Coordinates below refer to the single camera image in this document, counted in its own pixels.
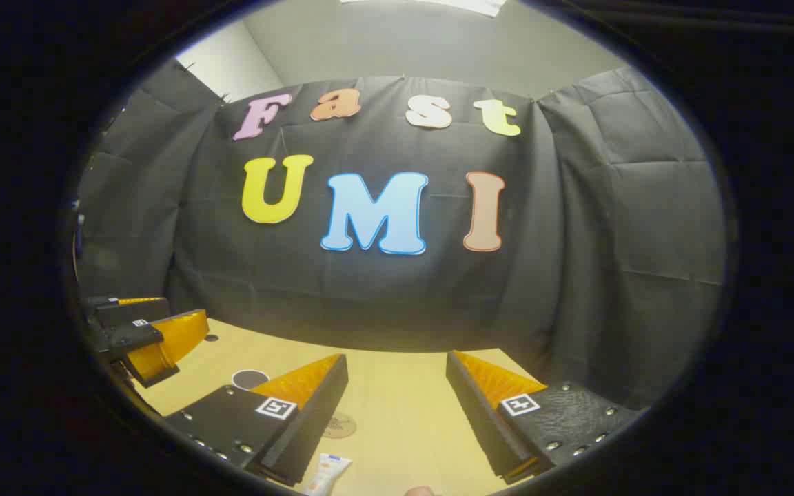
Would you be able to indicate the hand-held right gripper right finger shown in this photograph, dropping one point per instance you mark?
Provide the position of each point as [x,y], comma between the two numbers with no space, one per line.
[473,413]

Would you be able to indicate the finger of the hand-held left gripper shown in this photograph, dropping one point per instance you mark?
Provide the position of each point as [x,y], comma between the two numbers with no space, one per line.
[176,334]
[121,311]

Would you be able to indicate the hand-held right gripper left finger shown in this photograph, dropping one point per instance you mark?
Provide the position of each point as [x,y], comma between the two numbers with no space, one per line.
[321,406]

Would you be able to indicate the round wooden coaster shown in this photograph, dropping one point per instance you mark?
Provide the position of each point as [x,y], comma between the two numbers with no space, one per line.
[339,426]

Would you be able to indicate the white toothpaste tube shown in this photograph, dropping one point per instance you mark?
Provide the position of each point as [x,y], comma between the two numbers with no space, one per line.
[328,474]

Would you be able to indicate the wooden desktop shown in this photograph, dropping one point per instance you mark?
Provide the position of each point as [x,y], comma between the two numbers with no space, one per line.
[397,393]

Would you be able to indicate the black backdrop cloth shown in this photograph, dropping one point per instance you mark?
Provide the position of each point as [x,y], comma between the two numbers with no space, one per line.
[576,241]

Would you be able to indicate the white ceiling light panel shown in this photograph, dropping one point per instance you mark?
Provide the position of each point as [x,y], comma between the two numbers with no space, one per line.
[438,4]

